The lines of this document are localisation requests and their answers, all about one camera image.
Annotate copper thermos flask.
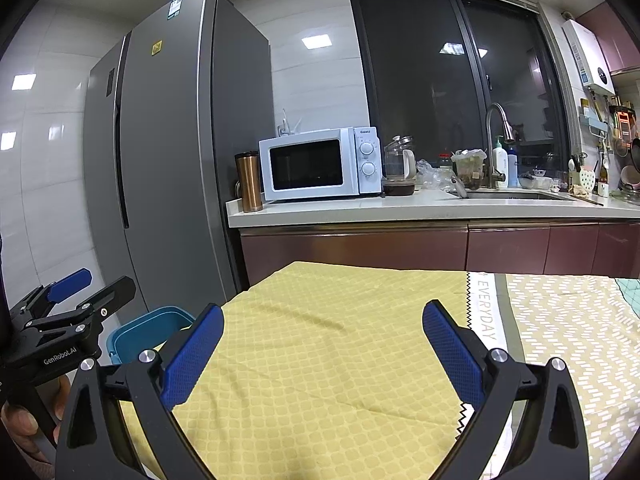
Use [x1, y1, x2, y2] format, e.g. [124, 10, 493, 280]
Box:
[235, 151, 264, 213]

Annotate blue plastic bin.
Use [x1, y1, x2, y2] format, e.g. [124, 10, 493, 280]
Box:
[106, 306, 197, 366]

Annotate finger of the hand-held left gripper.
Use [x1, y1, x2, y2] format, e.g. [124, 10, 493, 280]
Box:
[22, 275, 137, 333]
[22, 267, 94, 313]

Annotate person's left hand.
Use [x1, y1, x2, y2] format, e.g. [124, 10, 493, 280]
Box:
[0, 375, 72, 456]

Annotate maroon wall cabinet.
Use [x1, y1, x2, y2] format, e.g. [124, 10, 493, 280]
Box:
[575, 0, 640, 76]

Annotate white water heater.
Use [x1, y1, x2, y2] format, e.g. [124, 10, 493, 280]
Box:
[561, 17, 617, 96]

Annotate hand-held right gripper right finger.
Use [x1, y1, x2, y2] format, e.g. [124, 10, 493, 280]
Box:
[421, 300, 591, 480]

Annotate clear plastic bags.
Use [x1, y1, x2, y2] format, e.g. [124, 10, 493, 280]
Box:
[415, 158, 456, 192]

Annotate steel kitchen faucet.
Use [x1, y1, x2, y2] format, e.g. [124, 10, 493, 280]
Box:
[484, 102, 517, 190]

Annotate teal quilted cloth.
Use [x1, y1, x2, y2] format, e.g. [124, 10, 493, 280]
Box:
[614, 276, 640, 318]

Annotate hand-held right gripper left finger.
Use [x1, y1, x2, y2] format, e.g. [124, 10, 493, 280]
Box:
[54, 302, 226, 480]

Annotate clear plastic food container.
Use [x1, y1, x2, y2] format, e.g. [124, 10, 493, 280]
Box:
[451, 149, 488, 192]

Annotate zigzag patterned tablecloth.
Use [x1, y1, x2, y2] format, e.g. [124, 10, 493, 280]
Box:
[452, 270, 640, 480]

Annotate white pump bottle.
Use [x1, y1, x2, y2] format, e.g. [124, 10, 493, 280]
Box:
[491, 136, 508, 188]

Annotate dark kitchen window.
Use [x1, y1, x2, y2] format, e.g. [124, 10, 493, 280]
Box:
[346, 0, 573, 173]

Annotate grey refrigerator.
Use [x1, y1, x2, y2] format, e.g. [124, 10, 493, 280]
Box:
[82, 0, 273, 313]

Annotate steel cooking pot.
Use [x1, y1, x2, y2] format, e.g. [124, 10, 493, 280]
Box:
[619, 165, 640, 196]

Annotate glass electric kettle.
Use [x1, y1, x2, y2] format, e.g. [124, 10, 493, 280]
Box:
[381, 135, 418, 197]

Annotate wall utensil rack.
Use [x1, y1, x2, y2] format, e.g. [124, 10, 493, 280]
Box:
[579, 92, 640, 161]

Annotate blue detergent bottle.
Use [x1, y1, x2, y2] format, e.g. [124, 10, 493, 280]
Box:
[505, 142, 520, 188]

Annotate maroon kitchen counter cabinet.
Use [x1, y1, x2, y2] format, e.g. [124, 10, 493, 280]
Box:
[226, 187, 640, 291]

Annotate white microwave oven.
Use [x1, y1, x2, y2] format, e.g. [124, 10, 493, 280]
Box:
[258, 126, 383, 203]

